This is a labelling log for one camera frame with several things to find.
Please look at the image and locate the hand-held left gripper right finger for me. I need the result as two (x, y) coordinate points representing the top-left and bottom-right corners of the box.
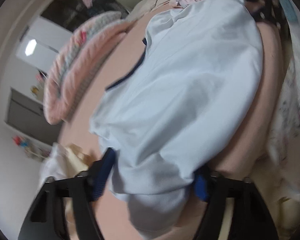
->
(192, 166), (281, 240)

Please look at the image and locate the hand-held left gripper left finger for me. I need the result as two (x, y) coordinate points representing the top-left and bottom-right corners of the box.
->
(17, 148), (115, 240)

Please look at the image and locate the white T-shirt navy trim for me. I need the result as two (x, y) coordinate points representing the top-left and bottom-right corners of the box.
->
(89, 0), (264, 240)

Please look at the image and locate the cream shirt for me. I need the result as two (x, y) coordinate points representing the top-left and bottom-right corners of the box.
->
(65, 144), (95, 178)

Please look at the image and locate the white cloth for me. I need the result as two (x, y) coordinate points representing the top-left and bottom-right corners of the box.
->
(39, 142), (73, 183)

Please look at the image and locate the pink bed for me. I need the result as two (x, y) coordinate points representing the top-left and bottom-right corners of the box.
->
(57, 5), (283, 240)

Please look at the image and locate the white shelf rack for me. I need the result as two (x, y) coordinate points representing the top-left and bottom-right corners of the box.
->
(25, 142), (53, 162)

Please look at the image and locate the red blue toy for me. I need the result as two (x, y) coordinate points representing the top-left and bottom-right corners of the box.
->
(12, 135), (31, 148)

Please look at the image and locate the grey door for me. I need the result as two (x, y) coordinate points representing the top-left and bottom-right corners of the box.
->
(6, 87), (63, 145)

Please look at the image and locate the pink folded quilt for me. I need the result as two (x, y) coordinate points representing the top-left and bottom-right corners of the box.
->
(43, 11), (132, 125)

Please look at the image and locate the person's printed pajamas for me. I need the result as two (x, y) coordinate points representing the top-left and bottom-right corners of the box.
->
(267, 55), (300, 205)

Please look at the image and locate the dark glass wardrobe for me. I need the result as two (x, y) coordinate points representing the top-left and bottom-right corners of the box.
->
(40, 0), (130, 33)

